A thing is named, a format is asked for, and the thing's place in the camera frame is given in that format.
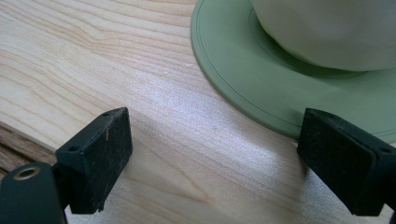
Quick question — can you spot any green round plate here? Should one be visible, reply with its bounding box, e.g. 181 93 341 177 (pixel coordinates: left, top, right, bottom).
190 0 396 145

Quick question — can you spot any cream ceramic bowl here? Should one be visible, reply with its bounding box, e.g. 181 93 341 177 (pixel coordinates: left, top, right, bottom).
250 0 396 72

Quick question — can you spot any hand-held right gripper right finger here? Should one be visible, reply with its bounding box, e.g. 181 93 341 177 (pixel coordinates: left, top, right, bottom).
296 107 396 217

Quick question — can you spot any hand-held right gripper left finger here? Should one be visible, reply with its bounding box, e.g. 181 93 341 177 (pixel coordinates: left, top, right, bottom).
52 106 134 216

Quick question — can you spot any dark brown wooden strip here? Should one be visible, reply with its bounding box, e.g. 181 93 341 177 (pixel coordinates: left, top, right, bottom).
0 120 58 180

